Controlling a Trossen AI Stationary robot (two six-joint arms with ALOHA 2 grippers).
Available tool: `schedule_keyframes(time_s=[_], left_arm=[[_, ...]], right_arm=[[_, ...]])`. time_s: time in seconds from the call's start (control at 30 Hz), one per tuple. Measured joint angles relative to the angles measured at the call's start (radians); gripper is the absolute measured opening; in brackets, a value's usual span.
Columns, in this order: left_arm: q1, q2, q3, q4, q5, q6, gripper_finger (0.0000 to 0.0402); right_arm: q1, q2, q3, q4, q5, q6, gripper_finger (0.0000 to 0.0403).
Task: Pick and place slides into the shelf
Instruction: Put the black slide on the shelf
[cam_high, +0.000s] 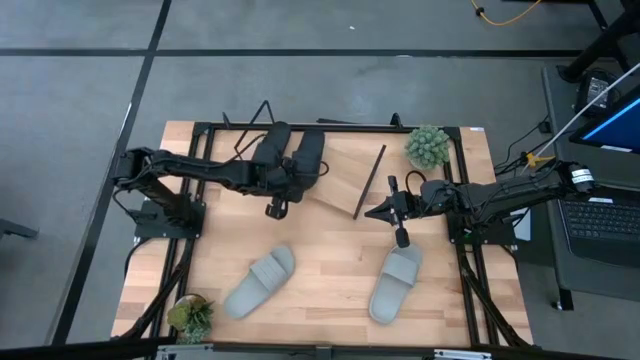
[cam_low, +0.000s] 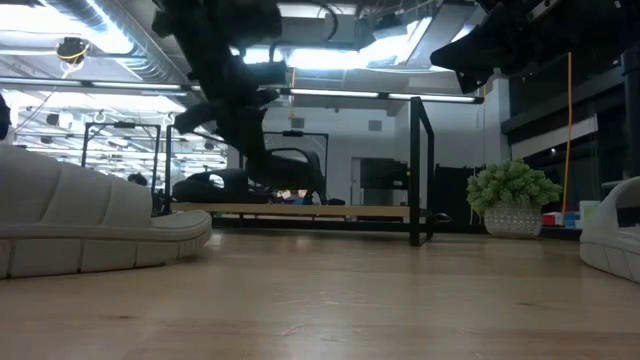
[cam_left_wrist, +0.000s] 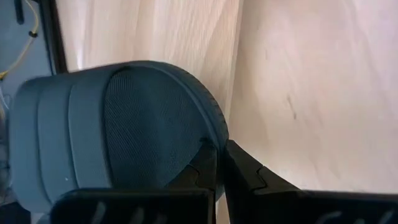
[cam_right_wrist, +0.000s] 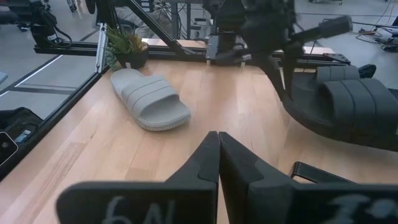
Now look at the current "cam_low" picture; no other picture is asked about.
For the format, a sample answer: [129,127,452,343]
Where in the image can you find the black wall screen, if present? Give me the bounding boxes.
[358,156,410,191]

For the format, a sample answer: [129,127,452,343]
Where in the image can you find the black vertical post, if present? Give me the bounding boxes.
[619,47,640,180]

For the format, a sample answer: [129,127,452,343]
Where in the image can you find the long ceiling lamp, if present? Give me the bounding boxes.
[0,76,190,97]
[279,87,485,105]

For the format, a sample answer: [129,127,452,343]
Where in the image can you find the pale green container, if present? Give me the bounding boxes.
[579,199,602,227]

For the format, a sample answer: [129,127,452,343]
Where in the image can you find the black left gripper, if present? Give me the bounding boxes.
[173,52,289,171]

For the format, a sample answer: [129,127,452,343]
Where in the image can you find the dark cabinet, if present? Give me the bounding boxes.
[433,164,484,226]

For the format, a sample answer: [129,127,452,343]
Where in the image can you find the black frame table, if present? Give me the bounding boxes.
[163,96,436,248]

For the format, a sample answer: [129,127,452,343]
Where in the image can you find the green plant in white pot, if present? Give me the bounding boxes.
[465,158,564,240]

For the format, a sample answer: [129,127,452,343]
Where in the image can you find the black table rig frame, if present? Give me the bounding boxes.
[429,212,584,241]

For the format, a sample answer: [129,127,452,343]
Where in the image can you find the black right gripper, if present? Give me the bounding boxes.
[429,0,566,95]

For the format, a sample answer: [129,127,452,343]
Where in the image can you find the silver air duct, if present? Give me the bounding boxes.
[47,0,194,85]

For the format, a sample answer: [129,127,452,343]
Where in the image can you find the black ceiling device yellow cable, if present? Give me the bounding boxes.
[54,36,92,66]

